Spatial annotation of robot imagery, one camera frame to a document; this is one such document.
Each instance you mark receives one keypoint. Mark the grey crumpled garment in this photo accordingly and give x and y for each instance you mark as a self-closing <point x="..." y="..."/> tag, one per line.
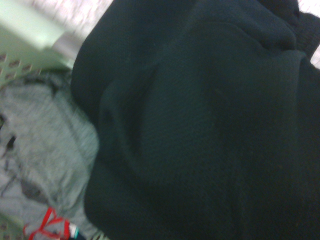
<point x="50" y="140"/>

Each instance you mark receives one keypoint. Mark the black garment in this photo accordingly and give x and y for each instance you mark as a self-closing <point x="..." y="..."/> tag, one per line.
<point x="200" y="130"/>

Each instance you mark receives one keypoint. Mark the pale green laundry basket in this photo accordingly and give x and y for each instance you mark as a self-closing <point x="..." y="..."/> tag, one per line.
<point x="25" y="27"/>

